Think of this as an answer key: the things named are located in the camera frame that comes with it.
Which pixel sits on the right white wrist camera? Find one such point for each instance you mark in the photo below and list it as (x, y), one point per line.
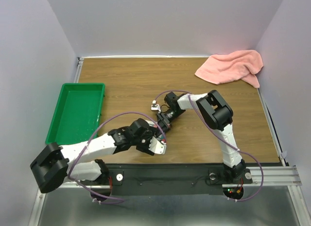
(155, 106)

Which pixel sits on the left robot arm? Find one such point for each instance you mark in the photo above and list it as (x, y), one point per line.
(57, 164)

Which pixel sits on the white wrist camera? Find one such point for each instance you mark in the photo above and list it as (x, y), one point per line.
(157, 146)
(155, 106)

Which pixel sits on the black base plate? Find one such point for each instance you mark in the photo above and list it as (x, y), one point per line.
(167, 179)

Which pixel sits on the rabbit print towel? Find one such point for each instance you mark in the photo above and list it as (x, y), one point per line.
(158, 134)

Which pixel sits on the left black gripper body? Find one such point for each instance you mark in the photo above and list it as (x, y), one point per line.
(142, 143)

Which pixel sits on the green plastic tray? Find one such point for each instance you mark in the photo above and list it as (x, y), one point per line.
(77, 113)

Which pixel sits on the aluminium frame rail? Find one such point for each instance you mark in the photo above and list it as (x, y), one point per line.
(131, 84)

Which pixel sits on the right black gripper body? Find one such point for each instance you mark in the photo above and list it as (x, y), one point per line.
(168, 117)

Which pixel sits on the pink towel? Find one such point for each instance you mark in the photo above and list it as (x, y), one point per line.
(226, 68)

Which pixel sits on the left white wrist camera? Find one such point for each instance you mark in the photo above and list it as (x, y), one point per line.
(157, 146)

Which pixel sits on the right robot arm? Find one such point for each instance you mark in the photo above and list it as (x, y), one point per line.
(215, 113)

